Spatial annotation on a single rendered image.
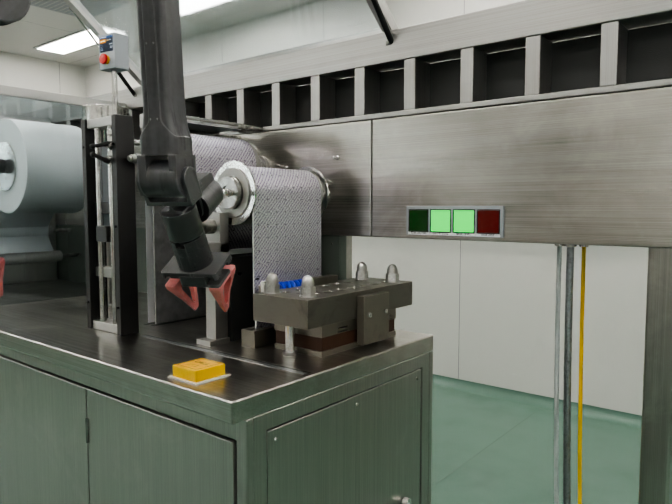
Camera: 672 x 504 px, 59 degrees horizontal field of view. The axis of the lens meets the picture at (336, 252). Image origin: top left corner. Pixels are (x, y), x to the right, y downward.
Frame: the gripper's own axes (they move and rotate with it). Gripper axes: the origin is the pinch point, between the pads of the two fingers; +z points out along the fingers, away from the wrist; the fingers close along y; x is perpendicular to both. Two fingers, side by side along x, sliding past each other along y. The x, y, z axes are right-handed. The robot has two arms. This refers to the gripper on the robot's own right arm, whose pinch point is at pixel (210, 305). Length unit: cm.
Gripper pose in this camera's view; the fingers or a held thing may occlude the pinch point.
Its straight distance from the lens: 106.4
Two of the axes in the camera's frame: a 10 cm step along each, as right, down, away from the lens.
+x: -2.6, 5.5, -7.9
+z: 1.5, 8.3, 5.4
